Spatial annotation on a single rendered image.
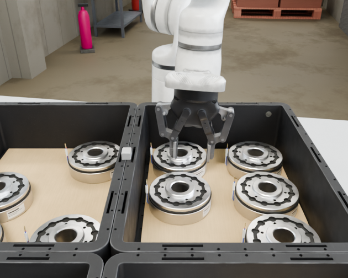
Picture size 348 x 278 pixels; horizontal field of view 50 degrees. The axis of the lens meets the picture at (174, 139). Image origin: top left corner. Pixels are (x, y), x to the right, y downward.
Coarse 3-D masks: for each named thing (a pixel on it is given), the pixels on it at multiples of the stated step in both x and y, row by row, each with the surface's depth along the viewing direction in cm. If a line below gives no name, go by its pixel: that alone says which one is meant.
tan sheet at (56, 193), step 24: (0, 168) 72; (24, 168) 72; (48, 168) 72; (48, 192) 66; (72, 192) 66; (96, 192) 66; (24, 216) 60; (48, 216) 60; (96, 216) 60; (24, 240) 55
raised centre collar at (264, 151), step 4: (244, 148) 71; (248, 148) 71; (252, 148) 72; (256, 148) 72; (260, 148) 71; (264, 148) 71; (244, 152) 70; (264, 152) 70; (244, 156) 70; (248, 156) 69; (252, 156) 69; (260, 156) 69; (264, 156) 69; (252, 160) 69; (256, 160) 68; (260, 160) 68; (264, 160) 69
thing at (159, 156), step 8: (168, 144) 74; (184, 144) 74; (192, 144) 74; (160, 152) 72; (192, 152) 71; (200, 152) 72; (160, 160) 69; (168, 160) 69; (192, 160) 69; (200, 160) 69; (168, 168) 67; (176, 168) 67; (184, 168) 67; (192, 168) 67
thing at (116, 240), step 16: (144, 112) 71; (288, 112) 71; (304, 144) 61; (128, 160) 56; (320, 160) 56; (128, 176) 53; (128, 192) 49; (336, 192) 49; (128, 208) 47; (112, 240) 42
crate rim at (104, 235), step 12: (132, 108) 72; (132, 120) 68; (120, 144) 60; (120, 168) 54; (120, 180) 52; (108, 192) 49; (108, 204) 47; (108, 216) 45; (108, 228) 43; (96, 240) 42; (108, 240) 42; (0, 252) 40; (12, 252) 40; (24, 252) 40; (36, 252) 40; (48, 252) 40; (60, 252) 40; (72, 252) 40; (84, 252) 40; (96, 252) 41; (108, 252) 42
